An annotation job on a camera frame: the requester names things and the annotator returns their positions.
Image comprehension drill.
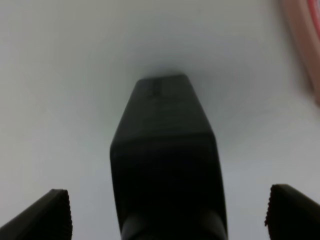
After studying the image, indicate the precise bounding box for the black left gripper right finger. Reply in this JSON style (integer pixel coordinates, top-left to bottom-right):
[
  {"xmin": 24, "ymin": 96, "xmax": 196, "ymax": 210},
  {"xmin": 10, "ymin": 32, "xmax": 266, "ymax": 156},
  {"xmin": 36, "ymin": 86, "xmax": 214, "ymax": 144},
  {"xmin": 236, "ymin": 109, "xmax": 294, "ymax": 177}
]
[{"xmin": 264, "ymin": 184, "xmax": 320, "ymax": 240}]

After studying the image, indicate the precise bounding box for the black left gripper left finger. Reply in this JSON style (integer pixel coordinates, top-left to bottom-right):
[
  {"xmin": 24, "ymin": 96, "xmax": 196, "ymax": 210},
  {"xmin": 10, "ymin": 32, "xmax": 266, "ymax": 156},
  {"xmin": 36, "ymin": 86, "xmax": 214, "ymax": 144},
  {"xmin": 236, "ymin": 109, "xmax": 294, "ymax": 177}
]
[{"xmin": 0, "ymin": 189, "xmax": 73, "ymax": 240}]

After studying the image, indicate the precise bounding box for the dark green pump bottle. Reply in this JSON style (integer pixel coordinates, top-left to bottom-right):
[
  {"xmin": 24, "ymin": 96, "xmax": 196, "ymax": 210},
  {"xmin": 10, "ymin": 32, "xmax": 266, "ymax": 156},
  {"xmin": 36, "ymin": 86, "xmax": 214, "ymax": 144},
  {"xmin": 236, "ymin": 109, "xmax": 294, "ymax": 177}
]
[{"xmin": 110, "ymin": 74, "xmax": 228, "ymax": 240}]

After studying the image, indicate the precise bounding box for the pink lotion bottle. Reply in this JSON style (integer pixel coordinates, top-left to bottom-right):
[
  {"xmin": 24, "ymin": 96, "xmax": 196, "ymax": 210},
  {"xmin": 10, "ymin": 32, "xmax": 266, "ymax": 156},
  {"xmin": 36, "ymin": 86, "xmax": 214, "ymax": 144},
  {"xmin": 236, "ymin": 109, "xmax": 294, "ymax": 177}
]
[{"xmin": 280, "ymin": 0, "xmax": 320, "ymax": 104}]

